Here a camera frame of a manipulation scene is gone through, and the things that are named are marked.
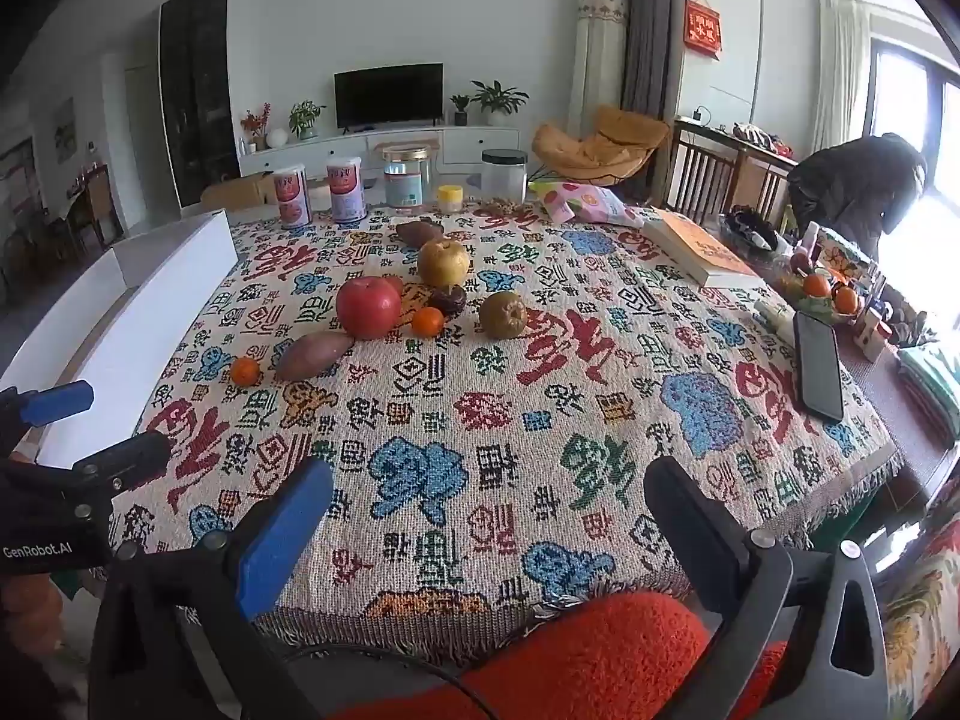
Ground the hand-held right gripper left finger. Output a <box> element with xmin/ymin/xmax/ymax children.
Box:
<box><xmin>88</xmin><ymin>457</ymin><xmax>335</xmax><ymax>720</ymax></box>

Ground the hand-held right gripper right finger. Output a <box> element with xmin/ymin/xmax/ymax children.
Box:
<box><xmin>643</xmin><ymin>456</ymin><xmax>890</xmax><ymax>720</ymax></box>

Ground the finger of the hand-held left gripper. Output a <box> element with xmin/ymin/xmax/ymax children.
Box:
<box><xmin>71</xmin><ymin>431</ymin><xmax>175</xmax><ymax>496</ymax></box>
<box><xmin>0</xmin><ymin>381</ymin><xmax>95</xmax><ymax>436</ymax></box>

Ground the long pink sweet potato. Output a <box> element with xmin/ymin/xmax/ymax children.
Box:
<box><xmin>274</xmin><ymin>331</ymin><xmax>356</xmax><ymax>382</ymax></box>

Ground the red apple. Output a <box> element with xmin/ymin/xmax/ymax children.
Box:
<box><xmin>336</xmin><ymin>276</ymin><xmax>404</xmax><ymax>341</ymax></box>

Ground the dark brown round food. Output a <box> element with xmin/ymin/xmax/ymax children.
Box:
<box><xmin>425</xmin><ymin>283</ymin><xmax>467</xmax><ymax>316</ymax></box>

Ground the person's left forearm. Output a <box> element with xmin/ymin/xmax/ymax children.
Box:
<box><xmin>0</xmin><ymin>577</ymin><xmax>65</xmax><ymax>661</ymax></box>

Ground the person's red fleece clothing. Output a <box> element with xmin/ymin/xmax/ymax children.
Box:
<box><xmin>330</xmin><ymin>591</ymin><xmax>788</xmax><ymax>720</ymax></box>

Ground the black smartphone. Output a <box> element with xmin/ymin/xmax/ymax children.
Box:
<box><xmin>793</xmin><ymin>310</ymin><xmax>846</xmax><ymax>423</ymax></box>

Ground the printed woven blanket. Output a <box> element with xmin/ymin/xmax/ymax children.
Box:
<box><xmin>109</xmin><ymin>202</ymin><xmax>905</xmax><ymax>665</ymax></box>

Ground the floral cushion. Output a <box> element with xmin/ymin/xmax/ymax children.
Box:
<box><xmin>881</xmin><ymin>525</ymin><xmax>960</xmax><ymax>720</ymax></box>

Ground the green folded cloth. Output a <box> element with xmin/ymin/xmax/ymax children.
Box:
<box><xmin>896</xmin><ymin>345</ymin><xmax>960</xmax><ymax>440</ymax></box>

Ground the brown cardboard box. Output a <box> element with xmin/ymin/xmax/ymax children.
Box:
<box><xmin>201</xmin><ymin>172</ymin><xmax>282</xmax><ymax>209</ymax></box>

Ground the orange book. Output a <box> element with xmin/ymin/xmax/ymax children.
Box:
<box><xmin>643</xmin><ymin>208</ymin><xmax>762</xmax><ymax>288</ymax></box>

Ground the pink tin can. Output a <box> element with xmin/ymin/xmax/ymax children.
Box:
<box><xmin>274</xmin><ymin>165</ymin><xmax>312</xmax><ymax>230</ymax></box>
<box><xmin>327</xmin><ymin>157</ymin><xmax>366</xmax><ymax>224</ymax></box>

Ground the dark tray with clutter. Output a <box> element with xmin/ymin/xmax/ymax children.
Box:
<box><xmin>724</xmin><ymin>206</ymin><xmax>788</xmax><ymax>252</ymax></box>

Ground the floral tissue box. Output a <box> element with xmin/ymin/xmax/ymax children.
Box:
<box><xmin>814</xmin><ymin>229</ymin><xmax>877</xmax><ymax>282</ymax></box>

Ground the dark brown sweet potato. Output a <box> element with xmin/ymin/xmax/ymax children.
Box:
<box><xmin>395</xmin><ymin>219</ymin><xmax>445</xmax><ymax>248</ymax></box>

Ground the red flower vase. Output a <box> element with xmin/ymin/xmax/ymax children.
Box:
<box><xmin>241</xmin><ymin>103</ymin><xmax>271</xmax><ymax>153</ymax></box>

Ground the black glass cabinet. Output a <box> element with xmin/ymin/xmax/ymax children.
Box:
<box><xmin>159</xmin><ymin>0</ymin><xmax>241</xmax><ymax>207</ymax></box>

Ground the colourful snack bag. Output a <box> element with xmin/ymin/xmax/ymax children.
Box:
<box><xmin>529</xmin><ymin>180</ymin><xmax>646</xmax><ymax>230</ymax></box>

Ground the wooden chair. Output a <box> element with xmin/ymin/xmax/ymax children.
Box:
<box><xmin>666</xmin><ymin>135</ymin><xmax>742</xmax><ymax>217</ymax></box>
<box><xmin>731</xmin><ymin>154</ymin><xmax>797</xmax><ymax>224</ymax></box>

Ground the glass jar blue label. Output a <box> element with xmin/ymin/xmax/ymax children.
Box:
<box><xmin>382</xmin><ymin>144</ymin><xmax>434</xmax><ymax>212</ymax></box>

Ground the white television cabinet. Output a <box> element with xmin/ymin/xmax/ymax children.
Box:
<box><xmin>238</xmin><ymin>125</ymin><xmax>520</xmax><ymax>177</ymax></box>

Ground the green potted plant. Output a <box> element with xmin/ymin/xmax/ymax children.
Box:
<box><xmin>289</xmin><ymin>100</ymin><xmax>327</xmax><ymax>140</ymax></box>

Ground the orange lounge chair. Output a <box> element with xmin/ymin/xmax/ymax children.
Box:
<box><xmin>531</xmin><ymin>106</ymin><xmax>671</xmax><ymax>187</ymax></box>

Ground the clear jar black lid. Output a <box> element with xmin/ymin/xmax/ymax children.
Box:
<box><xmin>481</xmin><ymin>149</ymin><xmax>530</xmax><ymax>203</ymax></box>

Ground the flat screen television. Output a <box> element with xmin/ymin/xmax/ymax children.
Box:
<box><xmin>334</xmin><ymin>64</ymin><xmax>444</xmax><ymax>128</ymax></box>

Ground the window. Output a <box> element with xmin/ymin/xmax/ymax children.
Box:
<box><xmin>862</xmin><ymin>37</ymin><xmax>960</xmax><ymax>233</ymax></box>

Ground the large leafy potted plant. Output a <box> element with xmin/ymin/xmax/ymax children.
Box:
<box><xmin>471</xmin><ymin>79</ymin><xmax>530</xmax><ymax>126</ymax></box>

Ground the white curtain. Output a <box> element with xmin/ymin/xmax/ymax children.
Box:
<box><xmin>814</xmin><ymin>0</ymin><xmax>871</xmax><ymax>158</ymax></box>

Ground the covered standing air conditioner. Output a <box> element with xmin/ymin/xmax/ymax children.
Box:
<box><xmin>568</xmin><ymin>0</ymin><xmax>628</xmax><ymax>137</ymax></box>

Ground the grey curtain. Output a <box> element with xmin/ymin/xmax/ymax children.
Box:
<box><xmin>611</xmin><ymin>0</ymin><xmax>687</xmax><ymax>128</ymax></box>

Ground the black cable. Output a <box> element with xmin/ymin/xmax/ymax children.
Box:
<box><xmin>285</xmin><ymin>643</ymin><xmax>500</xmax><ymax>720</ymax></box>

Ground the framed wall picture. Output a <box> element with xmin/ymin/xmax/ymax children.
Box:
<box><xmin>51</xmin><ymin>97</ymin><xmax>78</xmax><ymax>164</ymax></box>

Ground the red wall hanging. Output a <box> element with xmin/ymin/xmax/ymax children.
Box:
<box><xmin>684</xmin><ymin>0</ymin><xmax>722</xmax><ymax>59</ymax></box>

